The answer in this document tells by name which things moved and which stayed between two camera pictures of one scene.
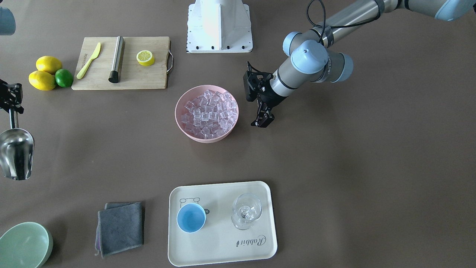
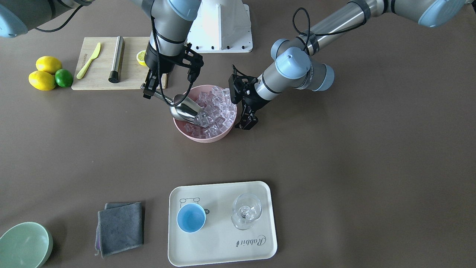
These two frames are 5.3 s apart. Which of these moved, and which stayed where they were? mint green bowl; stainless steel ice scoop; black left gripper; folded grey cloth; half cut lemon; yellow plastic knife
Moved: black left gripper; stainless steel ice scoop
Stayed: half cut lemon; mint green bowl; yellow plastic knife; folded grey cloth
